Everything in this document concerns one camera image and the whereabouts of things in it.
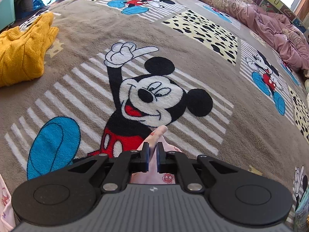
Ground pink printed children's top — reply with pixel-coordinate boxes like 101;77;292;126
130;125;181;185

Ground pink printed children's pants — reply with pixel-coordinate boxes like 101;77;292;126
0;176;16;232

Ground folded blue jeans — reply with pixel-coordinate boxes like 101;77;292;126
293;195;308;232

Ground Mickey Mouse fleece blanket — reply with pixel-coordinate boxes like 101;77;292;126
1;0;308;231

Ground yellow knit sweater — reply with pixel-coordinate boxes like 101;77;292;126
0;12;59;87

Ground purple crumpled duvet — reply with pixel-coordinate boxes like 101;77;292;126
199;0;308;70

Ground colourful alphabet foam mat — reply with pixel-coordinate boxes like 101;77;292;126
252;0;308;38

